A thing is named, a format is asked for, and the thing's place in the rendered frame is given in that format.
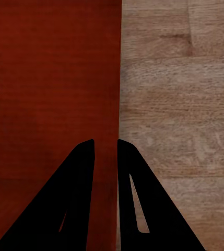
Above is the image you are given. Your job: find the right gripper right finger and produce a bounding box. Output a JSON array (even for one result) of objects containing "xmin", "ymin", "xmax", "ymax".
[{"xmin": 117, "ymin": 139, "xmax": 204, "ymax": 251}]

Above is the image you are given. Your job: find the storage box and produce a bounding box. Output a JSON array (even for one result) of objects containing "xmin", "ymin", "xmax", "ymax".
[{"xmin": 0, "ymin": 0, "xmax": 122, "ymax": 251}]

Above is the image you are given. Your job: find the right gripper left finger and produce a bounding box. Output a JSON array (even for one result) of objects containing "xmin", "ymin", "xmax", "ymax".
[{"xmin": 0, "ymin": 139, "xmax": 95, "ymax": 251}]

